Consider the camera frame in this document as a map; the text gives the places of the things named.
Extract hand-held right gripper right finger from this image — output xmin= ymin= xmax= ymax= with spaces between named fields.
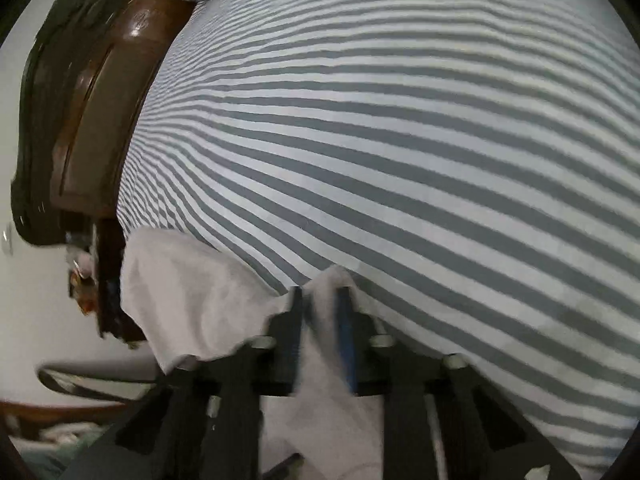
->
xmin=334 ymin=286 xmax=582 ymax=480

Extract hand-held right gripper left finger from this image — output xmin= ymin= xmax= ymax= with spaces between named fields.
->
xmin=65 ymin=286 xmax=305 ymax=480

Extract light grey pants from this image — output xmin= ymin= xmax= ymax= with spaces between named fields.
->
xmin=120 ymin=226 xmax=451 ymax=480

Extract dark oval object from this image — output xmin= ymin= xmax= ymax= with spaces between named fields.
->
xmin=36 ymin=359 xmax=172 ymax=404

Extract striped bed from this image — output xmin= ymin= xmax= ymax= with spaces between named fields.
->
xmin=116 ymin=0 xmax=640 ymax=480

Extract bedside clutter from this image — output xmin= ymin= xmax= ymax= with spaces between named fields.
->
xmin=66 ymin=230 xmax=102 ymax=317

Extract carved wooden headboard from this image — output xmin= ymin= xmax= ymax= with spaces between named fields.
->
xmin=10 ymin=0 xmax=199 ymax=348

